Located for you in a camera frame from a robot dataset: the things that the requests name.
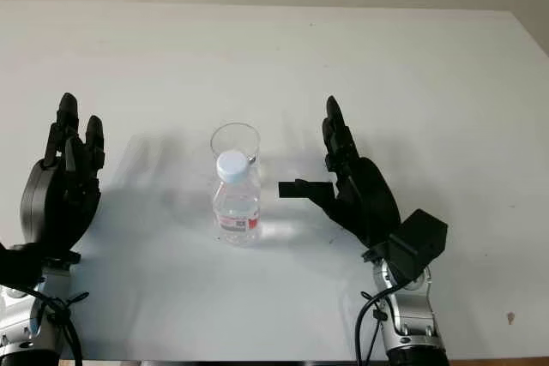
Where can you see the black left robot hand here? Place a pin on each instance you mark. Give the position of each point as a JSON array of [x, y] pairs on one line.
[[47, 199]]

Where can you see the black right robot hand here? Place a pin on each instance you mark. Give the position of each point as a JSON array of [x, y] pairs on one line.
[[369, 199]]

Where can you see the clear plastic water bottle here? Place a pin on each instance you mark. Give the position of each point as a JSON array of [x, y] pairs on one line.
[[237, 207]]

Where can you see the clear plastic cup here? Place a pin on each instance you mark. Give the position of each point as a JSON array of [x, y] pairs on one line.
[[223, 139]]

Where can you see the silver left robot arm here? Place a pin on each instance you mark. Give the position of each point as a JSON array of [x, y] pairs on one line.
[[21, 319]]

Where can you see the black tape strip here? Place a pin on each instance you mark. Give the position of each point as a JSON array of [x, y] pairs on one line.
[[286, 190]]

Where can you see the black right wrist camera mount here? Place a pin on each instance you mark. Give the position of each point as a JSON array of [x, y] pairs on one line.
[[422, 237]]

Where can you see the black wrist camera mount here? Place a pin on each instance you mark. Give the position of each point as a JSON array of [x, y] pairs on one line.
[[17, 267], [422, 237]]

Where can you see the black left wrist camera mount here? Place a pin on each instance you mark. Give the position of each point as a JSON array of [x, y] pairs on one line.
[[17, 267]]

